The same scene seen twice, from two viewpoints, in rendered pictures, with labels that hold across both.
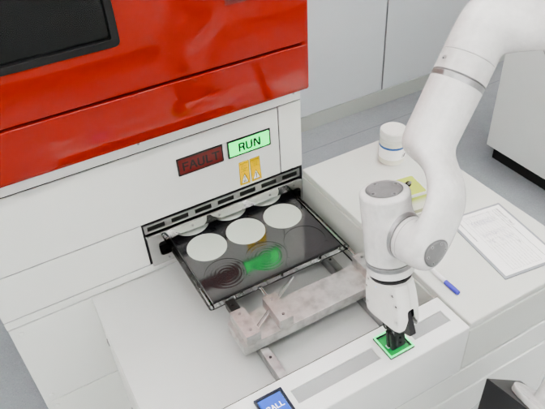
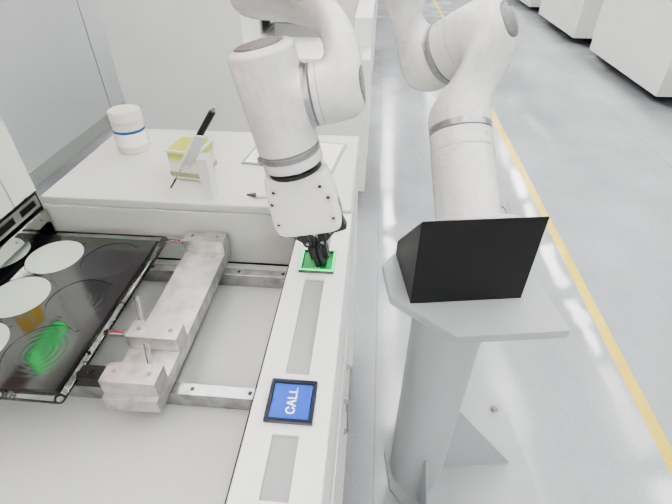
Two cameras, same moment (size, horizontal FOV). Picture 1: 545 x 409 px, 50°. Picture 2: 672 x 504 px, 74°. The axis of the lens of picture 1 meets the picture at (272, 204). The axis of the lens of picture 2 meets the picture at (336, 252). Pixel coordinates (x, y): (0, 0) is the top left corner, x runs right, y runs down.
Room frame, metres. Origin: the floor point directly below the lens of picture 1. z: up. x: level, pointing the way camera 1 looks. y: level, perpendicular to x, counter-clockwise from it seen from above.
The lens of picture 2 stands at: (0.37, 0.25, 1.42)
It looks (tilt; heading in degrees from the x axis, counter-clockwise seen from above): 38 degrees down; 302
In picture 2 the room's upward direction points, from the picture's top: straight up
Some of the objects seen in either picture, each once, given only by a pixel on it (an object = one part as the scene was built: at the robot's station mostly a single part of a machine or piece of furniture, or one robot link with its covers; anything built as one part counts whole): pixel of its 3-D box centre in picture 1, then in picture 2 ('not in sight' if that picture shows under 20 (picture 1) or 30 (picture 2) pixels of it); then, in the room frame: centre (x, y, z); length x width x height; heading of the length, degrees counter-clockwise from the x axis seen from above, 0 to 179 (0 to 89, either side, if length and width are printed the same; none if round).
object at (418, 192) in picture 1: (405, 197); (192, 158); (1.08, -0.32, 1.00); 0.07 x 0.07 x 0.07; 19
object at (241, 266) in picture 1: (245, 231); (18, 297); (1.11, 0.07, 0.90); 0.34 x 0.34 x 0.01; 27
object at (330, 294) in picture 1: (307, 304); (179, 312); (0.88, -0.06, 0.87); 0.36 x 0.08 x 0.03; 117
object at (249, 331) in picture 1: (245, 325); (133, 378); (0.81, 0.08, 0.89); 0.08 x 0.03 x 0.03; 27
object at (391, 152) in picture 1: (392, 144); (129, 129); (1.29, -0.33, 1.01); 0.07 x 0.07 x 0.10
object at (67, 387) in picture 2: (281, 275); (122, 304); (0.95, -0.01, 0.90); 0.38 x 0.01 x 0.01; 117
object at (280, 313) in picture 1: (277, 310); (156, 335); (0.85, 0.00, 0.89); 0.08 x 0.03 x 0.03; 27
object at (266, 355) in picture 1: (242, 320); (110, 388); (0.88, 0.09, 0.84); 0.50 x 0.02 x 0.03; 27
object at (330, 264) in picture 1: (340, 274); (175, 273); (1.00, -0.15, 0.84); 0.50 x 0.02 x 0.03; 27
